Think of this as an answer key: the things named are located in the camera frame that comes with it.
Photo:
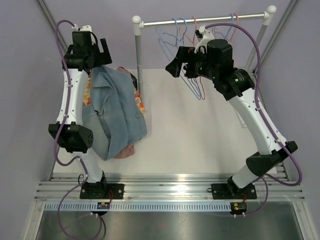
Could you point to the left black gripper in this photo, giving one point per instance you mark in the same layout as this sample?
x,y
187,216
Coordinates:
x,y
103,58

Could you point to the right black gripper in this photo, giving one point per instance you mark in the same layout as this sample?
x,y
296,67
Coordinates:
x,y
185,55

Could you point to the navy plaid skirt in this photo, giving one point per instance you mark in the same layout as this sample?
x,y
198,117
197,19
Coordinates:
x,y
134,81

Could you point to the orange floral skirt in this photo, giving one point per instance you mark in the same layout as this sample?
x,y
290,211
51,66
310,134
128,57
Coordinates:
x,y
87,98

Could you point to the light blue denim skirt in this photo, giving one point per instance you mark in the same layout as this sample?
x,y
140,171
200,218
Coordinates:
x,y
113,114

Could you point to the pink pleated skirt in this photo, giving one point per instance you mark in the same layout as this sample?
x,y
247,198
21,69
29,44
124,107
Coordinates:
x,y
129,150

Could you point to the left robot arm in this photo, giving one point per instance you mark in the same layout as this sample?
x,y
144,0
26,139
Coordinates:
x,y
68,131

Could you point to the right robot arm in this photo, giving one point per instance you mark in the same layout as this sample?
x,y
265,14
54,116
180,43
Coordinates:
x,y
215,62

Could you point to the white and silver clothes rack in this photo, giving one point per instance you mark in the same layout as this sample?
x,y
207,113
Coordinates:
x,y
139,25

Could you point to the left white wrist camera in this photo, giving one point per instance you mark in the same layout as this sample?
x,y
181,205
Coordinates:
x,y
85,28

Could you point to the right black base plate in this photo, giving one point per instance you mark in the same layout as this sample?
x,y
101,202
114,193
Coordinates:
x,y
222,191

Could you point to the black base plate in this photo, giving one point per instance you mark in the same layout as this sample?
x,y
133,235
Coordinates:
x,y
115,191
222,191

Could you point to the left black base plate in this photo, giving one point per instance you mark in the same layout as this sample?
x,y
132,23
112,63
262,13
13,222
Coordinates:
x,y
115,191

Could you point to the aluminium mounting rail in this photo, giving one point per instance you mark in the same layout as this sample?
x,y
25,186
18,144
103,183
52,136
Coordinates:
x,y
167,187

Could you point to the white slotted cable duct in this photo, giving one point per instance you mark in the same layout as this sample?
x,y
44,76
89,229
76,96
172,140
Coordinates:
x,y
139,206

